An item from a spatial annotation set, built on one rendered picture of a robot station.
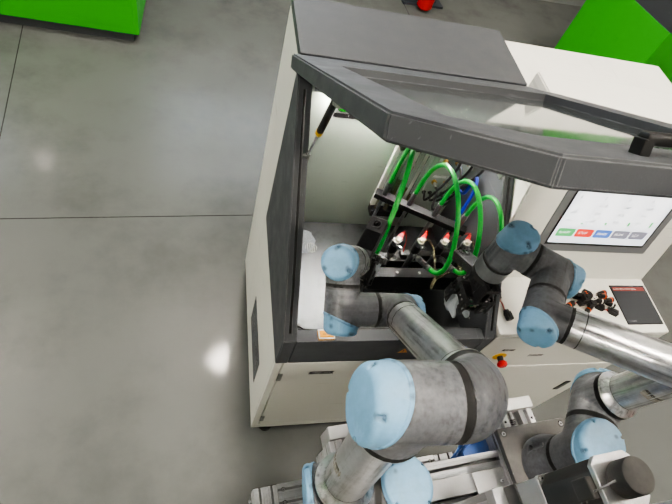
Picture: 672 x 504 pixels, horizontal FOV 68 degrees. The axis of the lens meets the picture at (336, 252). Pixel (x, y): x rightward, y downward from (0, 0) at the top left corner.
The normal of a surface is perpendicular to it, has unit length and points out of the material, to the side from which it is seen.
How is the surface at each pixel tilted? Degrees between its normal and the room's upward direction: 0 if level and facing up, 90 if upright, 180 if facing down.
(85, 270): 0
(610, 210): 76
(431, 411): 26
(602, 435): 7
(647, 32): 90
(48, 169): 0
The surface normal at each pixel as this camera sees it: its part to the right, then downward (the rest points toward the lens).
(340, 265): -0.28, -0.02
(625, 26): -0.91, 0.15
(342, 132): 0.13, 0.83
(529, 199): 0.18, 0.67
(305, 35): 0.24, -0.56
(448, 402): 0.25, -0.27
